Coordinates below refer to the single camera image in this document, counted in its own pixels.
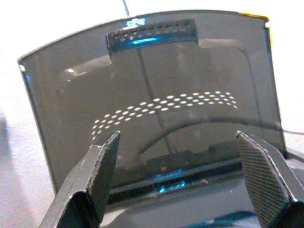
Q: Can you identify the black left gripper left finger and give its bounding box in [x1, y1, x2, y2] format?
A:
[39, 131, 121, 228]

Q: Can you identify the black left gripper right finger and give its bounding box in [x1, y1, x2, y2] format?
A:
[236, 130, 304, 228]

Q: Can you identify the thin black cable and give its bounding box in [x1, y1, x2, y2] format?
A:
[280, 128, 304, 135]

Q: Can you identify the dark glass washer lid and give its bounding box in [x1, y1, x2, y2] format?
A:
[17, 9, 286, 193]

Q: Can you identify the black washing machine top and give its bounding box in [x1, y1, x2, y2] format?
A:
[99, 147, 304, 228]

